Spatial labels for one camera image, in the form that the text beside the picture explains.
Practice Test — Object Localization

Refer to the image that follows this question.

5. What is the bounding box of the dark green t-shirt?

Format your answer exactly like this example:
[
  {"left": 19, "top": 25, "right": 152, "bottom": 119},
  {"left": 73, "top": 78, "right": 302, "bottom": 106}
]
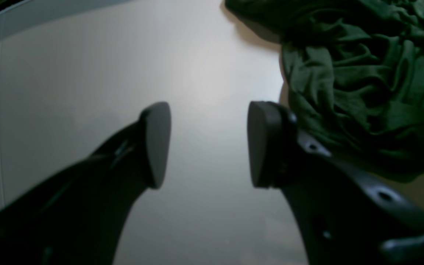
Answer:
[{"left": 225, "top": 0, "right": 424, "bottom": 183}]

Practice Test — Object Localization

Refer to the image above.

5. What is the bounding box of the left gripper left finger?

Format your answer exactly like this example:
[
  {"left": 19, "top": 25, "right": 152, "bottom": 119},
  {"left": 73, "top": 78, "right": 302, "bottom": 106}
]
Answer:
[{"left": 0, "top": 101, "right": 172, "bottom": 265}]

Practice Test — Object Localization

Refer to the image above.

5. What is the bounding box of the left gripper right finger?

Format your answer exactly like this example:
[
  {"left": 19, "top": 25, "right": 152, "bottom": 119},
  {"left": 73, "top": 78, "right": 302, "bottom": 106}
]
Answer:
[{"left": 247, "top": 101, "right": 424, "bottom": 265}]

